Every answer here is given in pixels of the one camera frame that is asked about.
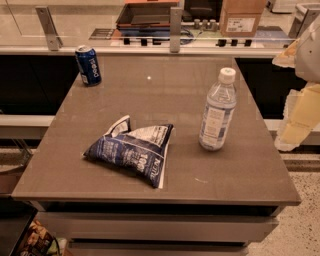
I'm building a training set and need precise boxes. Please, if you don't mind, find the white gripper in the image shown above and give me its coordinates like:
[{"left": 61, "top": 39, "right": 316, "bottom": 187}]
[{"left": 272, "top": 16, "right": 320, "bottom": 151}]

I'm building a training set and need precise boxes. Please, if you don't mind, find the clear plastic water bottle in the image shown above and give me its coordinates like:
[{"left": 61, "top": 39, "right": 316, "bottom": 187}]
[{"left": 199, "top": 67, "right": 237, "bottom": 151}]

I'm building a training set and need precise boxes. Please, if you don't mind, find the blue pepsi can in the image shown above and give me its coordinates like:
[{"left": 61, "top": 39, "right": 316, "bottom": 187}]
[{"left": 75, "top": 45, "right": 102, "bottom": 86}]

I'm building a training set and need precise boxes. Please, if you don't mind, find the cardboard box with label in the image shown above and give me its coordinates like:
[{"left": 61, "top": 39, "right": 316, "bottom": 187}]
[{"left": 219, "top": 0, "right": 266, "bottom": 37}]

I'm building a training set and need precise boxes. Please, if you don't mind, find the open dark box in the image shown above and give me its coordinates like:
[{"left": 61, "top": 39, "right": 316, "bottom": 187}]
[{"left": 116, "top": 1, "right": 178, "bottom": 28}]

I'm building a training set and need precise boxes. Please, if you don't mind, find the blue chip bag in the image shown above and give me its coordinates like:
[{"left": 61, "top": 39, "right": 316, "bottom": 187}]
[{"left": 83, "top": 115, "right": 174, "bottom": 189}]

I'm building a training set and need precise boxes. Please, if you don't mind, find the grey table drawer unit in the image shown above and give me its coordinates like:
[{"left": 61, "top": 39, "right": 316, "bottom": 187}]
[{"left": 37, "top": 211, "right": 278, "bottom": 256}]

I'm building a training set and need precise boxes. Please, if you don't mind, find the snack bag in bin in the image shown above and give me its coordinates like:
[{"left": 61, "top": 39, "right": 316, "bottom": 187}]
[{"left": 14, "top": 220, "right": 62, "bottom": 256}]

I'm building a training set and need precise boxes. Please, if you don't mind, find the right metal glass bracket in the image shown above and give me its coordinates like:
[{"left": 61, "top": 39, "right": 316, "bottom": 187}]
[{"left": 288, "top": 3, "right": 320, "bottom": 39}]

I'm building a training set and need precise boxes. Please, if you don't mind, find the metal glass bracket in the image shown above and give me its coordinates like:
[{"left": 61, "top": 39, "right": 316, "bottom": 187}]
[
  {"left": 170, "top": 7, "right": 182, "bottom": 53},
  {"left": 35, "top": 6, "right": 63, "bottom": 51},
  {"left": 288, "top": 3, "right": 320, "bottom": 39}
]

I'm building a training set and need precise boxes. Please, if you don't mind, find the middle metal glass bracket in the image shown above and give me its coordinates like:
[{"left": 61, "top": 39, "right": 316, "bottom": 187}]
[{"left": 170, "top": 7, "right": 182, "bottom": 53}]

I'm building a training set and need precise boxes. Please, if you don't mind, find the left metal glass bracket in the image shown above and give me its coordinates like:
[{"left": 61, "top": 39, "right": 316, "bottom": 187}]
[{"left": 35, "top": 6, "right": 63, "bottom": 51}]

